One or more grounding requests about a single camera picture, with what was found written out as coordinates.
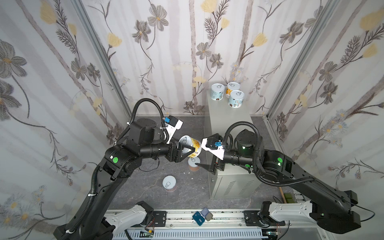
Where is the yellow can with silver lid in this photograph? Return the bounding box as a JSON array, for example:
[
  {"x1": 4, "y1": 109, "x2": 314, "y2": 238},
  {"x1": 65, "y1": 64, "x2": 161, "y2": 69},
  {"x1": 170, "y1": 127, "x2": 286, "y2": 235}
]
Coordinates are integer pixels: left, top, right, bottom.
[{"x1": 179, "y1": 135, "x2": 202, "y2": 158}]

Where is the light blue labelled can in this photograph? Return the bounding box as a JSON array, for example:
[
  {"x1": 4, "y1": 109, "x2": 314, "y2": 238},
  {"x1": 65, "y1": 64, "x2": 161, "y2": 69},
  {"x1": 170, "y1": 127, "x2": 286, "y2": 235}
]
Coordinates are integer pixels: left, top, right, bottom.
[{"x1": 210, "y1": 83, "x2": 226, "y2": 101}]

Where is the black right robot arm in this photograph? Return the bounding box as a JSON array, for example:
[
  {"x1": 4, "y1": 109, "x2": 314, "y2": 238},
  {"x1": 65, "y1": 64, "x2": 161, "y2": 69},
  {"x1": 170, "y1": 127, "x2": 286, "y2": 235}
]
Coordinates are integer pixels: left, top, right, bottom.
[{"x1": 202, "y1": 129, "x2": 362, "y2": 234}]

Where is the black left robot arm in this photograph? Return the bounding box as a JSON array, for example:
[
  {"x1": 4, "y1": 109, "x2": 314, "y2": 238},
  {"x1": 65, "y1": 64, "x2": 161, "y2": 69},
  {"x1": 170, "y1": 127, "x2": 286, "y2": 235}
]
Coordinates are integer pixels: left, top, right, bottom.
[{"x1": 54, "y1": 116, "x2": 194, "y2": 240}]

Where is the grey metal cabinet counter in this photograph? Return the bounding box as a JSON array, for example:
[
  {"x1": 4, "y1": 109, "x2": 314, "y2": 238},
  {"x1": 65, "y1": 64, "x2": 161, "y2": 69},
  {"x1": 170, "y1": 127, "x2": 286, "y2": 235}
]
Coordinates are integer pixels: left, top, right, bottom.
[{"x1": 204, "y1": 89, "x2": 265, "y2": 199}]

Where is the brown labelled can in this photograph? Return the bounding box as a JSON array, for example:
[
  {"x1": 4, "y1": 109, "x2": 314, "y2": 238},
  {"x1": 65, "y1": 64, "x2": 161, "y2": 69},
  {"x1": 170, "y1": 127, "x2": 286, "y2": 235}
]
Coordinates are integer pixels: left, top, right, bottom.
[{"x1": 188, "y1": 157, "x2": 201, "y2": 172}]

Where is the pink labelled can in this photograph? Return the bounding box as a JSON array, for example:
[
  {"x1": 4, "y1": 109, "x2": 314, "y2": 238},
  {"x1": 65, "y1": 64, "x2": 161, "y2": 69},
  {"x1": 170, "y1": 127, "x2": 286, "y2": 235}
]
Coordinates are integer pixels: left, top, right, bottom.
[{"x1": 162, "y1": 175, "x2": 177, "y2": 193}]

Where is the small blue grey device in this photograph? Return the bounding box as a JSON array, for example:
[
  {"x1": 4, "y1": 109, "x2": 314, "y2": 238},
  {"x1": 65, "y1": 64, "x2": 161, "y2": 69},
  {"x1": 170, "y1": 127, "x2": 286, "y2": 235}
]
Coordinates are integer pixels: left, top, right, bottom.
[{"x1": 192, "y1": 208, "x2": 213, "y2": 226}]

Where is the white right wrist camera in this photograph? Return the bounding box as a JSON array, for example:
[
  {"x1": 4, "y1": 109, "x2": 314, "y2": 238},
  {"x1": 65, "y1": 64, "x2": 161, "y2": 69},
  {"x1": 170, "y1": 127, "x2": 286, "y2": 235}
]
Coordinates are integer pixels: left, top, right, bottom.
[{"x1": 202, "y1": 133, "x2": 225, "y2": 160}]

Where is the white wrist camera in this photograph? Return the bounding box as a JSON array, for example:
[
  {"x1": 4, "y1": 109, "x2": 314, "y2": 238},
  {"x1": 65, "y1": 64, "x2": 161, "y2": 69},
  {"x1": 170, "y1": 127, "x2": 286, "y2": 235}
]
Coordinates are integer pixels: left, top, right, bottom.
[
  {"x1": 202, "y1": 133, "x2": 225, "y2": 160},
  {"x1": 165, "y1": 115, "x2": 183, "y2": 144}
]

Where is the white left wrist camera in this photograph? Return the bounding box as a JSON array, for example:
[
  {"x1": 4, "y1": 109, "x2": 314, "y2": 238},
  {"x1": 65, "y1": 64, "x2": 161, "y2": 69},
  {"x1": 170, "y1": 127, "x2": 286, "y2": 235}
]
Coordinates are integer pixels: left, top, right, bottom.
[{"x1": 165, "y1": 115, "x2": 183, "y2": 144}]

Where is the black corrugated right cable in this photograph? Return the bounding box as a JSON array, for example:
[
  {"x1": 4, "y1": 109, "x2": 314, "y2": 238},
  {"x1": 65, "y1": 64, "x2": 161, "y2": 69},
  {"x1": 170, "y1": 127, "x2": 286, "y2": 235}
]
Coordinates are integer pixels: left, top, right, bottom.
[{"x1": 221, "y1": 120, "x2": 316, "y2": 187}]

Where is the black corrugated cable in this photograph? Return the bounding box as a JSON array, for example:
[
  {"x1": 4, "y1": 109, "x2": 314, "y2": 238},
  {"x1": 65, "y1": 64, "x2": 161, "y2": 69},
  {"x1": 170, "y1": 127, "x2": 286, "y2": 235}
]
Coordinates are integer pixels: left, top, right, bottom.
[
  {"x1": 221, "y1": 120, "x2": 316, "y2": 187},
  {"x1": 59, "y1": 97, "x2": 167, "y2": 240}
]

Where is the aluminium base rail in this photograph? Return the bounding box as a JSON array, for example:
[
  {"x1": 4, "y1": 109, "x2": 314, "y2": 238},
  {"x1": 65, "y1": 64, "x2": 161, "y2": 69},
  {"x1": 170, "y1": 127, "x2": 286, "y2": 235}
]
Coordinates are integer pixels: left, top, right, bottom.
[{"x1": 113, "y1": 210, "x2": 329, "y2": 240}]

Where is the black corrugated left cable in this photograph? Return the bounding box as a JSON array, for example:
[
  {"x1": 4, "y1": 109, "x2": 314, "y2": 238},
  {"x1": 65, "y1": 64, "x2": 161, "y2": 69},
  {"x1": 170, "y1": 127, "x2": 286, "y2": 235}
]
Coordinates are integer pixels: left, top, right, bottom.
[{"x1": 59, "y1": 97, "x2": 167, "y2": 240}]

